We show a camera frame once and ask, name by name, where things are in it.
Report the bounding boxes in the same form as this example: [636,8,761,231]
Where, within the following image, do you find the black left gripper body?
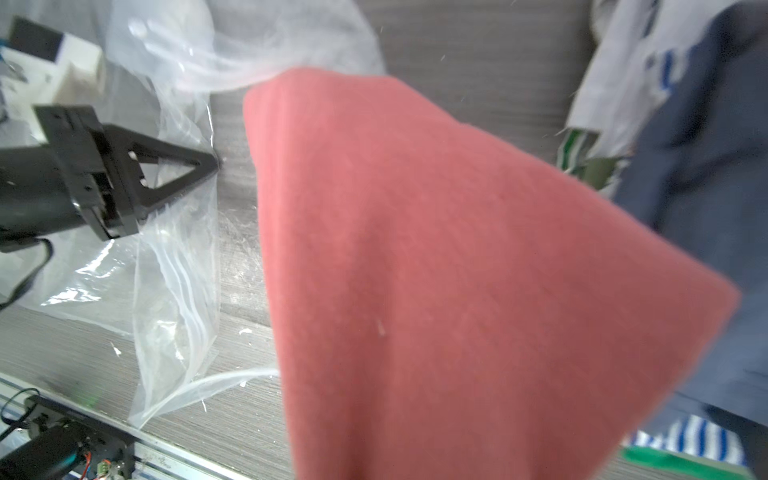
[1,145,90,252]

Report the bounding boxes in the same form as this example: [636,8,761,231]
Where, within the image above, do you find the clear plastic vacuum bag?
[1,1,385,428]

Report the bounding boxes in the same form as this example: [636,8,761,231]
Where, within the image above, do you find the red garment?
[243,68,740,479]

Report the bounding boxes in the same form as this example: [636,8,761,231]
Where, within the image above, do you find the white printed t-shirt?
[559,0,733,163]

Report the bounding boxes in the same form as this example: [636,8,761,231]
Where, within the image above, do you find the navy blue garment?
[611,0,768,433]

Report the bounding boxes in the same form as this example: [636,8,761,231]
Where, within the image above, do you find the blue white striped garment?
[621,415,746,467]

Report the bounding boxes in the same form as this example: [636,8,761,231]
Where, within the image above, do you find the green white striped garment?
[555,128,631,200]

